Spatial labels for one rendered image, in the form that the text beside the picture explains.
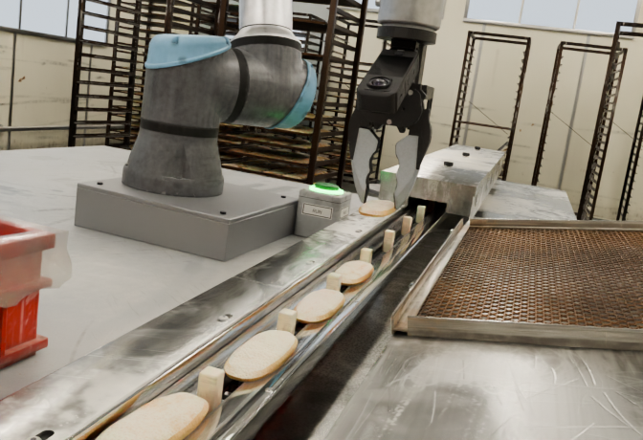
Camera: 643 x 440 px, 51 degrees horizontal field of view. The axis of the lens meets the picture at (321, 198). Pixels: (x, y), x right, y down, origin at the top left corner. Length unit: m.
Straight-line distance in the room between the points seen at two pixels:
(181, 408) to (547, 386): 0.22
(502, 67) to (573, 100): 0.84
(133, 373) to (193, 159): 0.56
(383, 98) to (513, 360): 0.34
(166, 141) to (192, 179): 0.07
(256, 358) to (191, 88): 0.54
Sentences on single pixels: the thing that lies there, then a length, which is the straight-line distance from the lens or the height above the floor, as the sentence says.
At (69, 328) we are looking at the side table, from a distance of 0.64.
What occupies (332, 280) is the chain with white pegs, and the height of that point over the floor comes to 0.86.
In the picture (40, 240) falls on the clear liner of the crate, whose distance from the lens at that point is 0.54.
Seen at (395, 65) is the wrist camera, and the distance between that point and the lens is 0.77.
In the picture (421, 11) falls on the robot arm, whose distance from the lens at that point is 0.80.
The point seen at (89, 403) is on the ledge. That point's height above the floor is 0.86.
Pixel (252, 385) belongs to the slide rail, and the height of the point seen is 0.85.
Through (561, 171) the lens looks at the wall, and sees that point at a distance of 7.81.
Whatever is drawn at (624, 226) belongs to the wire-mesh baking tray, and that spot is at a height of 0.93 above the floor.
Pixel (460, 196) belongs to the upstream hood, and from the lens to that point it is 1.25.
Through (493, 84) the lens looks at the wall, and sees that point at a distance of 7.81.
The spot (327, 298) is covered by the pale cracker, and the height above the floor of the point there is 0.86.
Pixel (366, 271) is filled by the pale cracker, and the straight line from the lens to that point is 0.78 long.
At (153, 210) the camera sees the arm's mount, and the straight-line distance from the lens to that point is 0.92.
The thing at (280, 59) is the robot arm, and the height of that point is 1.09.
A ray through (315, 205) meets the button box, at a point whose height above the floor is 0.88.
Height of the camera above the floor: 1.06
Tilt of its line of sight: 9 degrees down
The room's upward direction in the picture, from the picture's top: 8 degrees clockwise
